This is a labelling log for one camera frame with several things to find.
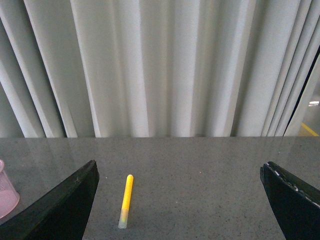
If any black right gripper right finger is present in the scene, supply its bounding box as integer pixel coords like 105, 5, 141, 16
260, 161, 320, 240

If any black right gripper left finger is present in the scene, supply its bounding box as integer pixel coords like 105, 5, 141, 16
0, 160, 100, 240

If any pink mesh pen cup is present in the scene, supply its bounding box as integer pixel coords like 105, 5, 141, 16
0, 160, 20, 219

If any yellow highlighter pen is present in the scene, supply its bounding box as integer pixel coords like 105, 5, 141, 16
118, 174, 134, 229

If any white pleated curtain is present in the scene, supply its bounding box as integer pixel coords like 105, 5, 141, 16
0, 0, 320, 138

